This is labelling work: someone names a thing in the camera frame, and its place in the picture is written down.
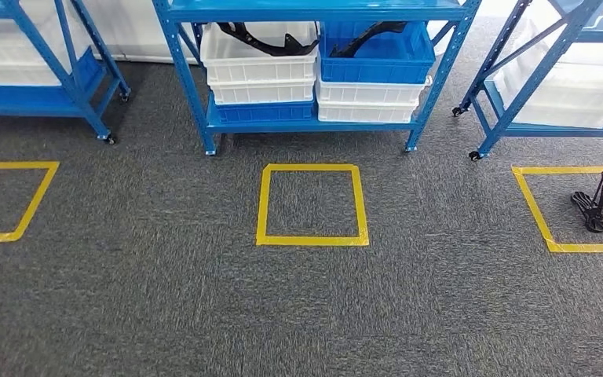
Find white plastic crate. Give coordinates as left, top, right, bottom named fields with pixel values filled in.
left=0, top=0, right=94, bottom=87
left=318, top=100, right=419, bottom=124
left=201, top=21, right=319, bottom=84
left=316, top=75, right=433, bottom=105
left=208, top=78, right=316, bottom=105
left=494, top=18, right=603, bottom=129

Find black curved plastic part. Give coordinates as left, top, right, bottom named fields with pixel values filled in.
left=328, top=20, right=409, bottom=58
left=217, top=21, right=320, bottom=57

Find blue plastic crate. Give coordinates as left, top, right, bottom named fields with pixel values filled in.
left=320, top=20, right=437, bottom=84
left=215, top=100, right=316, bottom=124
left=0, top=46, right=108, bottom=118

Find yellow floor tape square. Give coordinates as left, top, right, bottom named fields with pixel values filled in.
left=0, top=161, right=60, bottom=244
left=512, top=166, right=603, bottom=254
left=255, top=163, right=370, bottom=247

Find blue metal shelf rack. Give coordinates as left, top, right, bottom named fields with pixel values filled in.
left=0, top=0, right=132, bottom=145
left=452, top=0, right=603, bottom=161
left=152, top=0, right=484, bottom=156

